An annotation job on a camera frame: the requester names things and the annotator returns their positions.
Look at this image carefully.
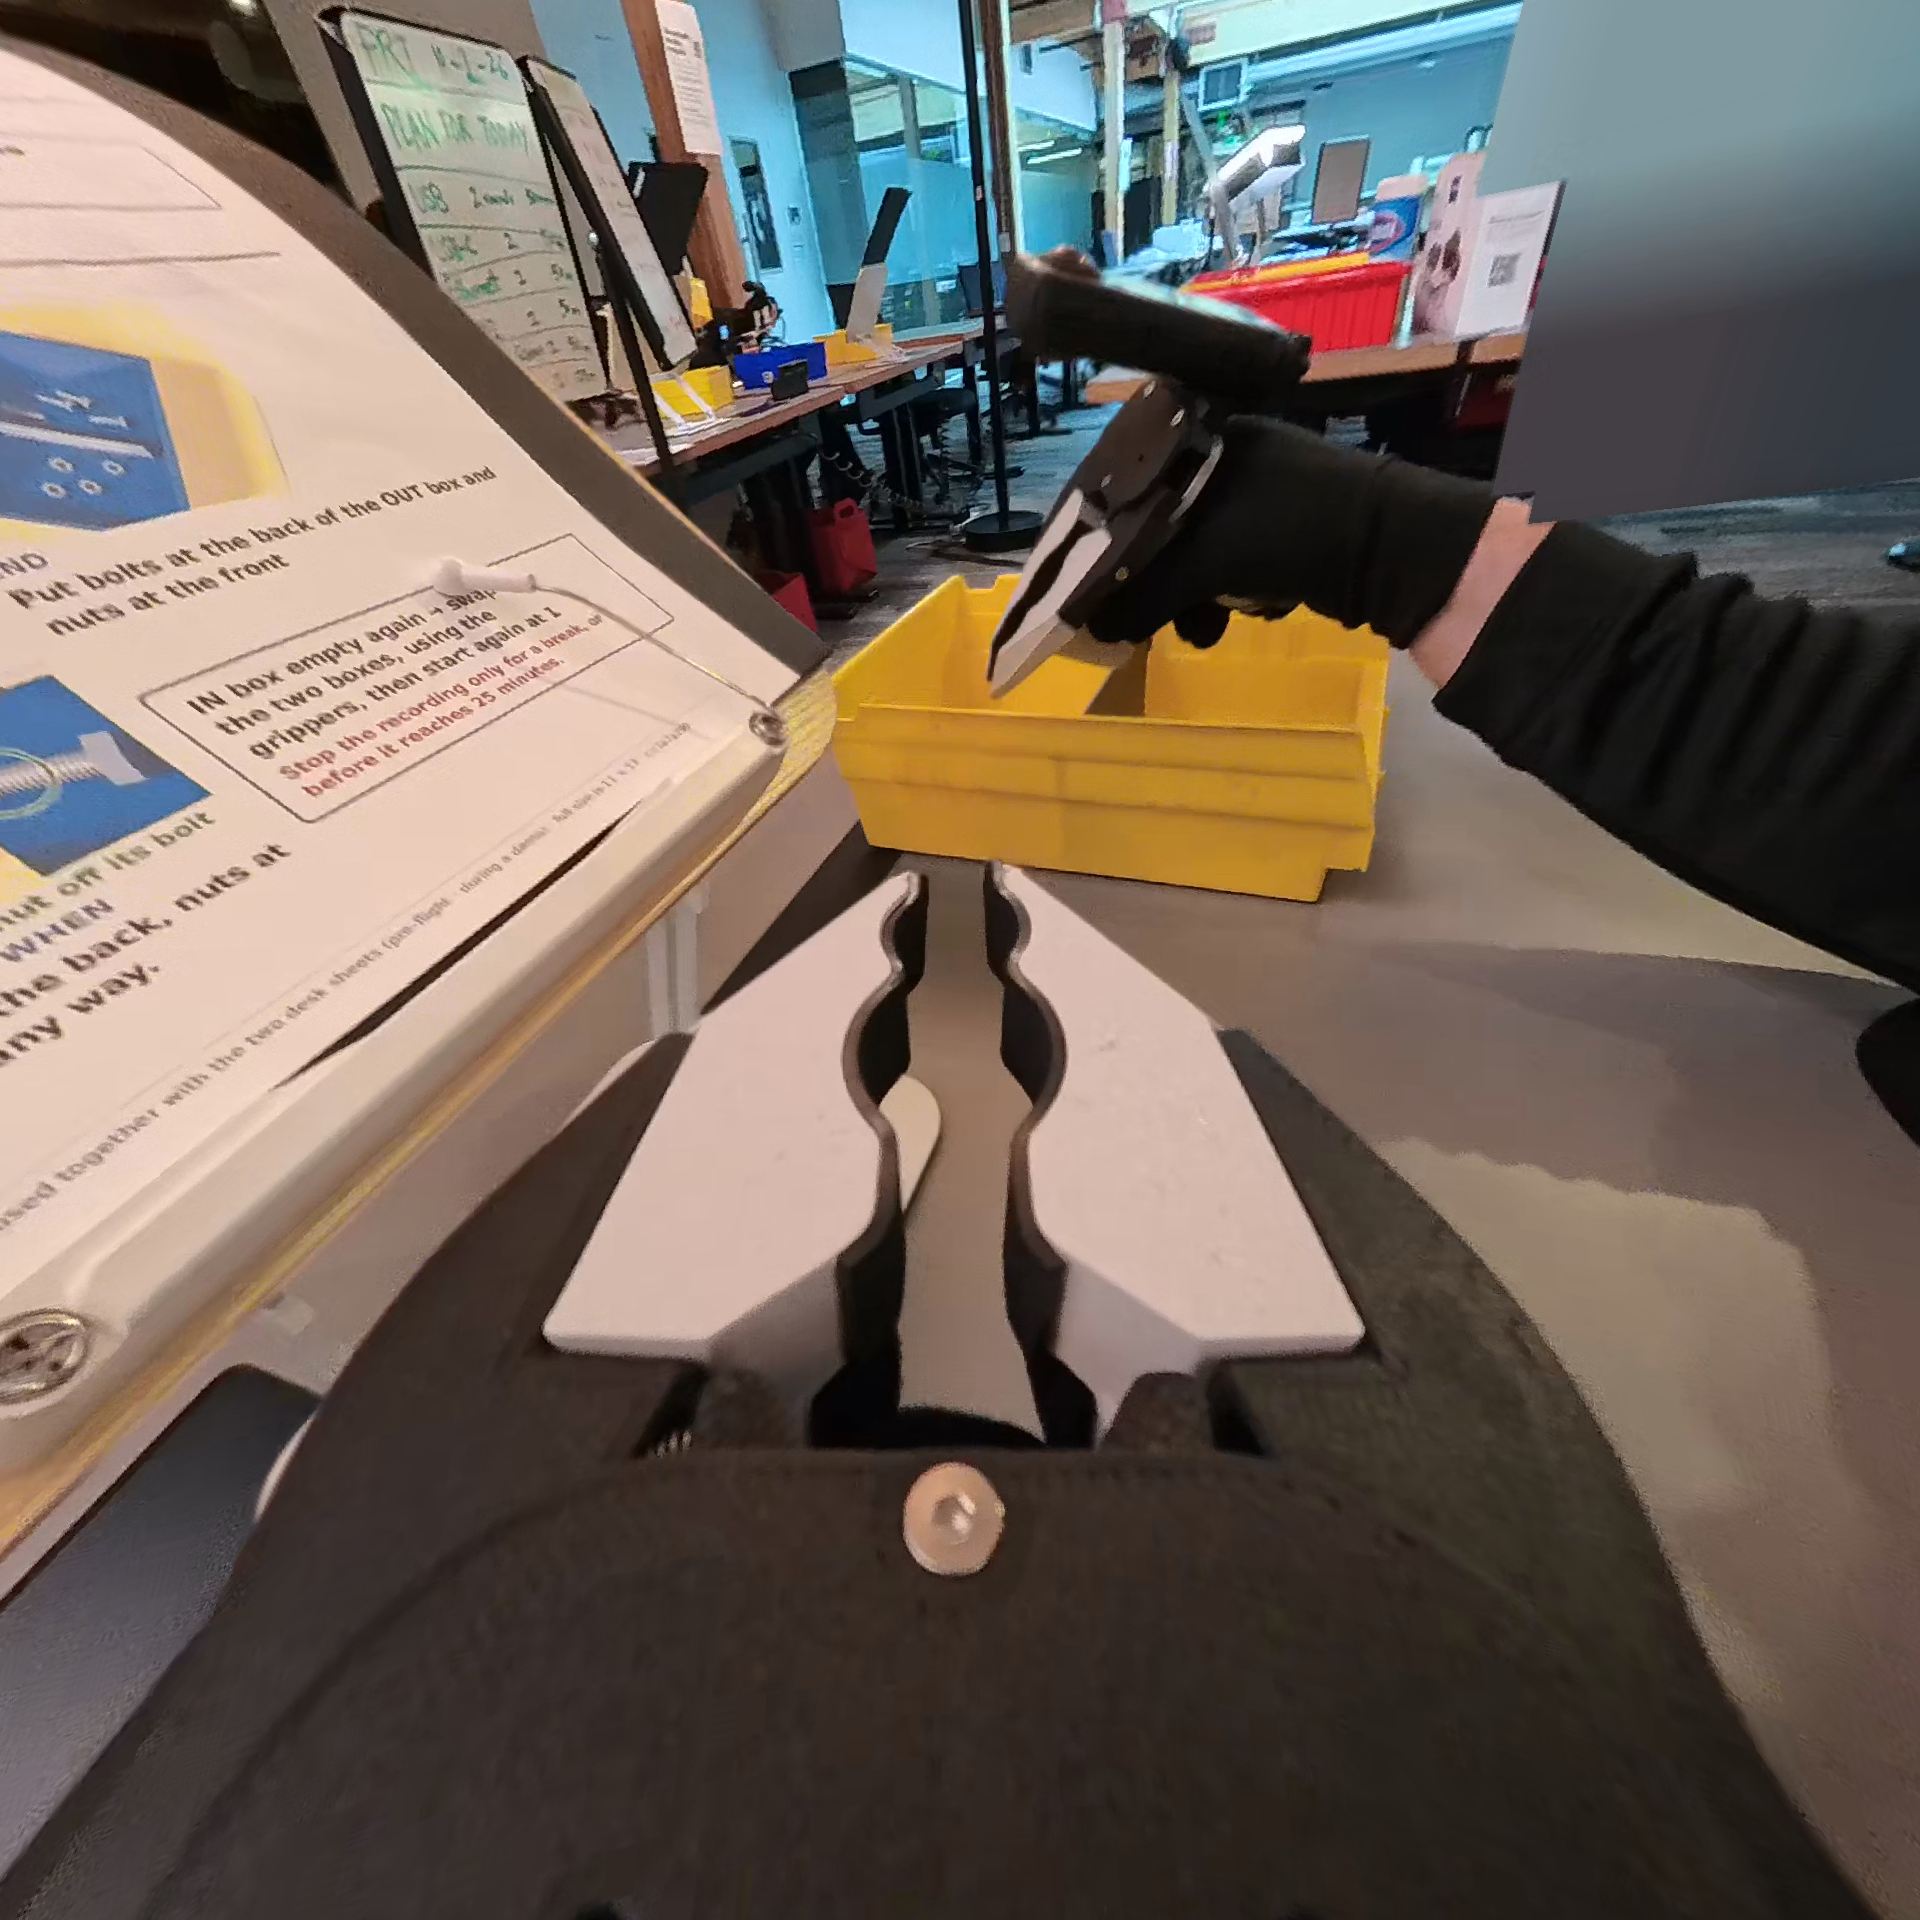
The red storage bin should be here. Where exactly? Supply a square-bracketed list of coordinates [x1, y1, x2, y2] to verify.
[1182, 259, 1417, 354]

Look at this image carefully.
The person's right hand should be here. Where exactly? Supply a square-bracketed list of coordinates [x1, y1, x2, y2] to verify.
[1078, 417, 1501, 653]

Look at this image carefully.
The white pin with wire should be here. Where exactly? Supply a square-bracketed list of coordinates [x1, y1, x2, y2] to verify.
[432, 558, 792, 748]

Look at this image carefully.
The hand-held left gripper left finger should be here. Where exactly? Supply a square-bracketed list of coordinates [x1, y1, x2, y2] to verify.
[544, 870, 948, 1399]

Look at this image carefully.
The instruction sheet board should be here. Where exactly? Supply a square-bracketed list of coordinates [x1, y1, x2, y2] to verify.
[0, 31, 834, 1598]

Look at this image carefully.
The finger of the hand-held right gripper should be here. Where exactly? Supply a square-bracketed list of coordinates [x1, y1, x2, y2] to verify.
[987, 485, 1151, 701]

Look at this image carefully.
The white printed box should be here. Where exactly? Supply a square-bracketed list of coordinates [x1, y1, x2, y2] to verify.
[1410, 179, 1565, 340]

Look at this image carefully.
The black floor stand pole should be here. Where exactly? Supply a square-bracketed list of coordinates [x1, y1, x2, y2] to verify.
[955, 0, 1047, 552]

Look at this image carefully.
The black framed sign board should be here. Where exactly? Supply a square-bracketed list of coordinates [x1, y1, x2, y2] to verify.
[522, 58, 704, 377]

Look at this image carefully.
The yellow plastic bin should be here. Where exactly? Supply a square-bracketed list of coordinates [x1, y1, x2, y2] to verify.
[829, 576, 1392, 905]

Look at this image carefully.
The black monitor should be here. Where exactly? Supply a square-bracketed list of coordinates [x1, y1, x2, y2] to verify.
[630, 157, 711, 283]

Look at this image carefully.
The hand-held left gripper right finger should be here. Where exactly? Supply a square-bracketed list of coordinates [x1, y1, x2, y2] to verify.
[983, 861, 1365, 1427]

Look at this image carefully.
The handwritten whiteboard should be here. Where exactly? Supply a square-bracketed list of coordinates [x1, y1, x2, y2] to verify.
[322, 8, 608, 409]

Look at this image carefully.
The person's right forearm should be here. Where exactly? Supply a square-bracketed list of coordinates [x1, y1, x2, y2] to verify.
[1410, 498, 1920, 994]

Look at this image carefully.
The long wooden workbench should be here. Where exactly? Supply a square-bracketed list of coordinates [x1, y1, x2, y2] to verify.
[1086, 329, 1530, 454]
[637, 315, 1038, 633]

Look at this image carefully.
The red canister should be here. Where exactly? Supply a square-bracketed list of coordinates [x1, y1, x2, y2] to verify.
[810, 498, 879, 609]

